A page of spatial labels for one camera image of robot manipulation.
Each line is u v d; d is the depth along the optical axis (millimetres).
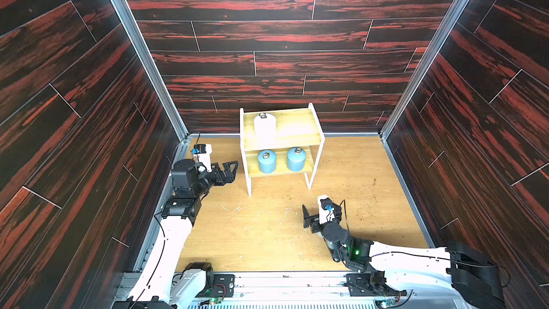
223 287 707
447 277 439
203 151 641
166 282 398
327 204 642
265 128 705
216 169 644
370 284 651
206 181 630
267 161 805
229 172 661
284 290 734
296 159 822
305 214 715
